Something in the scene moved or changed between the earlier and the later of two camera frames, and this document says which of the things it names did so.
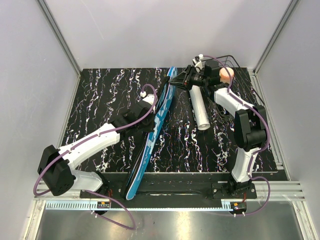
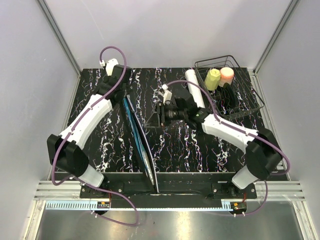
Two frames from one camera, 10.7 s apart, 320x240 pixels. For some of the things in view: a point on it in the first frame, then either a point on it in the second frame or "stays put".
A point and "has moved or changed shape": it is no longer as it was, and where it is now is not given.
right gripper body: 195,79 to 173,113
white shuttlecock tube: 199,108 has moved or changed shape
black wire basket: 242,86 stays put
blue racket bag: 144,147 to 140,133
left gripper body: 148,125 to 127,90
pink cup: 224,75 stays put
